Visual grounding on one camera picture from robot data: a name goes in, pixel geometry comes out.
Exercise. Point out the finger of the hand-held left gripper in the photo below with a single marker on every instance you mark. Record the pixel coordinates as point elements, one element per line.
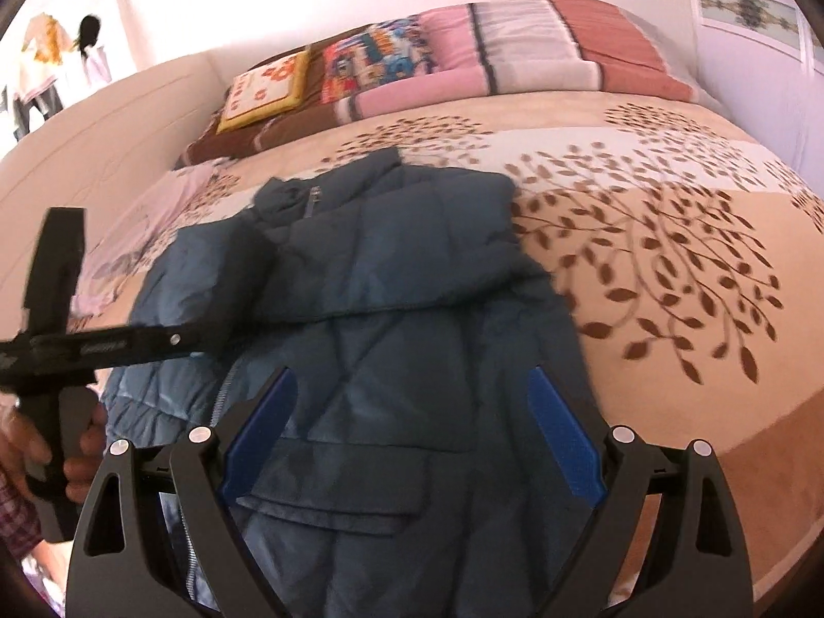
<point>154,341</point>

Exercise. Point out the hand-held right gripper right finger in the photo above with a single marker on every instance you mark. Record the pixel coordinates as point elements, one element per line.
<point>560,425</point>

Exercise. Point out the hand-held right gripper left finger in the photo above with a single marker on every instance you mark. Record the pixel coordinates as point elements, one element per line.
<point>264,425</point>

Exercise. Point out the blue quilted jacket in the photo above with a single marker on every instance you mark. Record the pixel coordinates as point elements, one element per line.
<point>386,270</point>

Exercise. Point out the person's left hand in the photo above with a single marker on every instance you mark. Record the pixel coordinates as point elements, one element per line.
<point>87,467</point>

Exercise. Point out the pale lilac cloth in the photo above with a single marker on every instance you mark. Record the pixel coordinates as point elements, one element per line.
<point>180,199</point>

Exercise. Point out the white padded headboard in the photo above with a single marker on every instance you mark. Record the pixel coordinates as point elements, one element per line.
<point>96,141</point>

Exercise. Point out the leaf print blanket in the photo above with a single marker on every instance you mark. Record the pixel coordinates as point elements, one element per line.
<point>644,238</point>

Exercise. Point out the hanging yellow white garment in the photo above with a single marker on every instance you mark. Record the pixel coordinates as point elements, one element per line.
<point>42,58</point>

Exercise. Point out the person's plaid clothing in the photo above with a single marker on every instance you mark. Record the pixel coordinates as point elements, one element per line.
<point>16,521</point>

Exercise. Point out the hanging black white garment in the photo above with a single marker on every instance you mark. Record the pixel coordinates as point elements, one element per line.
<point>90,45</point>

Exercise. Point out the brown striped pillow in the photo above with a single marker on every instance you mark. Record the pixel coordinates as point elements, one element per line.
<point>283,132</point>

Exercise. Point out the yellow bordered cushion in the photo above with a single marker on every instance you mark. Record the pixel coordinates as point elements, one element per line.
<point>264,90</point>

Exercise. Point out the colourful patterned cushion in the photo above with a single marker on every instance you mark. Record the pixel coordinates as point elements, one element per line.
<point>373,58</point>

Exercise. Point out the pink striped pillow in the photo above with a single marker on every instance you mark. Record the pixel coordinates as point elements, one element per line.
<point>547,38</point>

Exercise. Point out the white wardrobe with patterned panel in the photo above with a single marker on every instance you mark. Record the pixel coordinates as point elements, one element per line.
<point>759,77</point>

